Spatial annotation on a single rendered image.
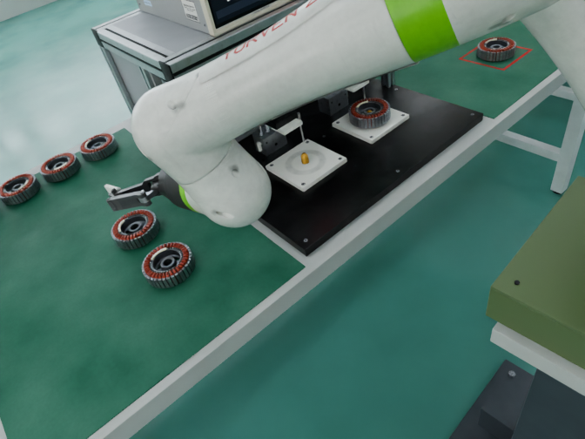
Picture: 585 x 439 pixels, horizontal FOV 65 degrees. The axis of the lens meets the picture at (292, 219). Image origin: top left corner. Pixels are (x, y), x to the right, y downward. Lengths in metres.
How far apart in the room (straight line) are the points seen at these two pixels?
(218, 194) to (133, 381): 0.44
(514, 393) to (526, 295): 0.86
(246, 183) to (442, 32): 0.31
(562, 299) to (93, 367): 0.83
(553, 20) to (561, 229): 0.39
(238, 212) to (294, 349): 1.15
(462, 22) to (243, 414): 1.44
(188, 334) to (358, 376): 0.85
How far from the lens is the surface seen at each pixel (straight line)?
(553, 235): 0.92
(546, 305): 0.83
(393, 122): 1.30
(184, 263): 1.02
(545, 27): 0.70
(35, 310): 1.18
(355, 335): 1.75
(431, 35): 0.48
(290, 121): 1.17
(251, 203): 0.64
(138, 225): 1.18
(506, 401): 1.65
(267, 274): 0.98
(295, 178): 1.14
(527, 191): 2.31
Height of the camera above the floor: 1.48
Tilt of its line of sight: 42 degrees down
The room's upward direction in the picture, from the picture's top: 14 degrees counter-clockwise
